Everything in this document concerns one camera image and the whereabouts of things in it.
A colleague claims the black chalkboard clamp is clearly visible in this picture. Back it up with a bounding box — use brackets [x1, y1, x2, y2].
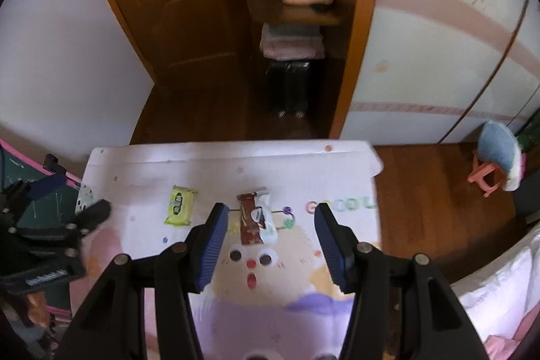
[44, 154, 68, 175]

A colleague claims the green chalkboard pink frame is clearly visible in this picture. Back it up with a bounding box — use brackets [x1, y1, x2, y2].
[0, 138, 83, 314]

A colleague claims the black suitcase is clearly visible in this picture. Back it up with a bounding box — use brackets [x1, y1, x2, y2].
[267, 60, 315, 119]

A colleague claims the yellow green snack packet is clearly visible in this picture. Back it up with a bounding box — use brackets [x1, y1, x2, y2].
[164, 185, 198, 226]

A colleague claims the pink plastic stool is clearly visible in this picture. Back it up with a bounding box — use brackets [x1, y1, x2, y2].
[467, 155, 507, 198]

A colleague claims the white pink striped wardrobe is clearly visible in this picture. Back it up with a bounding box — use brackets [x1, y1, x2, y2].
[340, 0, 540, 145]

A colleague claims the dark wooden nightstand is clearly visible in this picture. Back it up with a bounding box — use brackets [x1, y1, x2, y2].
[512, 170, 540, 226]

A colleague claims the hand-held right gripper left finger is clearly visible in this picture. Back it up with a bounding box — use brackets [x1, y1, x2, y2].
[55, 202, 231, 360]

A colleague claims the brown snack bar packet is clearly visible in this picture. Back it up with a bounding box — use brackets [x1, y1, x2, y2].
[236, 192, 264, 246]

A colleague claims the cartoon printed tablecloth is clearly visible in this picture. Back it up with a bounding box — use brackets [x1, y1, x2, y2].
[70, 139, 384, 360]

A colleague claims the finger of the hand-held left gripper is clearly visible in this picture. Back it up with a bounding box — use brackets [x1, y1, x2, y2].
[67, 199, 111, 236]
[8, 172, 68, 213]

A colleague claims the brown wooden shelf cabinet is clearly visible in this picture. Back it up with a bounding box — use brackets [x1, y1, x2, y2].
[236, 0, 384, 139]

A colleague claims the brown wooden door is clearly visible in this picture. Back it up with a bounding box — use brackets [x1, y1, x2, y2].
[80, 0, 254, 91]

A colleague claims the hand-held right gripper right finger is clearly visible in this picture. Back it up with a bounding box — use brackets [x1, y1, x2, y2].
[314, 203, 486, 360]

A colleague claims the white dark print packet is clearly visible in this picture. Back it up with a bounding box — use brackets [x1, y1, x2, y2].
[250, 191, 279, 245]

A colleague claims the stack of folded cloths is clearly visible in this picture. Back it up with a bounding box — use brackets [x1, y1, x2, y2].
[259, 23, 325, 60]

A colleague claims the blue plush cushion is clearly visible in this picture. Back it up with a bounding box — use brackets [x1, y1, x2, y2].
[477, 120, 528, 192]

